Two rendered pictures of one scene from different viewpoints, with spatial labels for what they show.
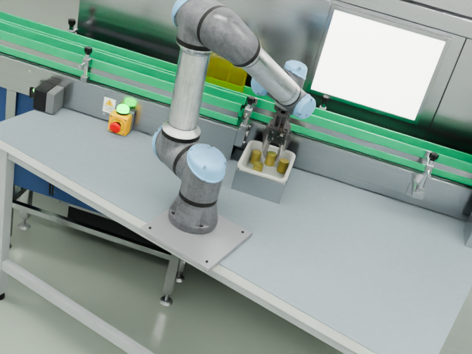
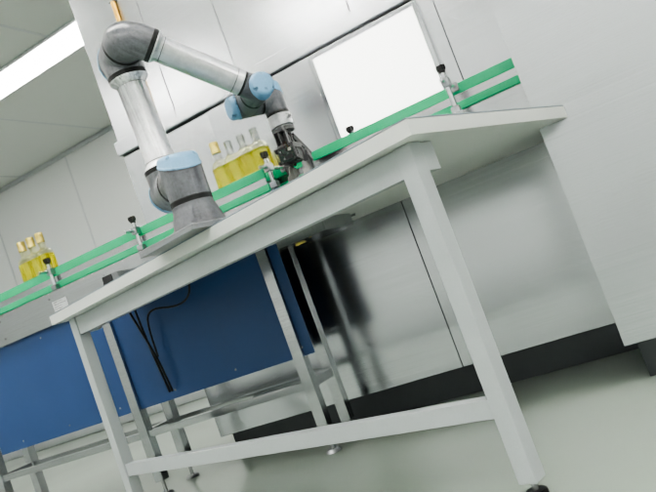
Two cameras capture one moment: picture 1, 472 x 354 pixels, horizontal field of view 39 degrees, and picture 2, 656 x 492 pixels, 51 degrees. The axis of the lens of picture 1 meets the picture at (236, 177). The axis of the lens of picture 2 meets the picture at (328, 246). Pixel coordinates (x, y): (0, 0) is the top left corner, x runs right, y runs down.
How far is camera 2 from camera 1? 1.63 m
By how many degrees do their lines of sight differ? 38
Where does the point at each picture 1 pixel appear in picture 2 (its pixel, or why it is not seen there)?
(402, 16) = (364, 19)
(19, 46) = (90, 261)
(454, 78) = (449, 29)
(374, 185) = not seen: hidden behind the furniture
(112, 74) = (159, 227)
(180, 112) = (143, 143)
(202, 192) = (180, 184)
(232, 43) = (125, 32)
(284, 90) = (221, 70)
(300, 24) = (296, 93)
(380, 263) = not seen: hidden behind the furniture
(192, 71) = (131, 99)
